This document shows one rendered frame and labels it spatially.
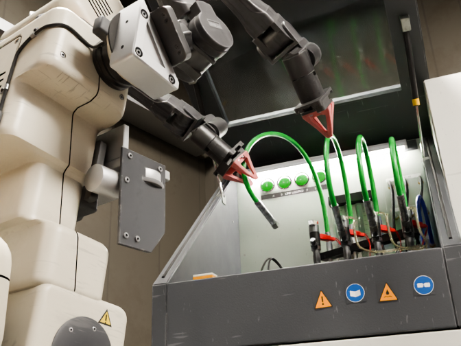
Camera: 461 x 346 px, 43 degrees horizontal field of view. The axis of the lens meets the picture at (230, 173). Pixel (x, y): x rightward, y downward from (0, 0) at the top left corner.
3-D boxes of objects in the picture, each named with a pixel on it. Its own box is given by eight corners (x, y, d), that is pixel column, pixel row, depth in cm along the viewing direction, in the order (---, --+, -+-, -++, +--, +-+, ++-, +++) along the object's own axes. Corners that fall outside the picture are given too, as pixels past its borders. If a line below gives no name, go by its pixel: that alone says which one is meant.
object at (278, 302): (166, 353, 130) (167, 283, 137) (175, 355, 134) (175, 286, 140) (457, 327, 111) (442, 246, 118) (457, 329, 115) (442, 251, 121)
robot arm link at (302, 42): (254, 47, 128) (282, 22, 123) (270, 36, 138) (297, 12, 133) (288, 89, 129) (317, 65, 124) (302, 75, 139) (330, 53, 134)
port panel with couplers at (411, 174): (394, 263, 169) (379, 167, 182) (395, 266, 172) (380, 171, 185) (440, 258, 165) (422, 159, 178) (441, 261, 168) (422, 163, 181)
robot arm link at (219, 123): (166, 130, 156) (182, 106, 151) (186, 117, 166) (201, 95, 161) (199, 158, 155) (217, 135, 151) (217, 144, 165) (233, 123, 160)
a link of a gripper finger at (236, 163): (254, 182, 158) (228, 160, 159) (267, 167, 153) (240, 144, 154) (242, 195, 153) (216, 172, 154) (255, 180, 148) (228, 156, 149)
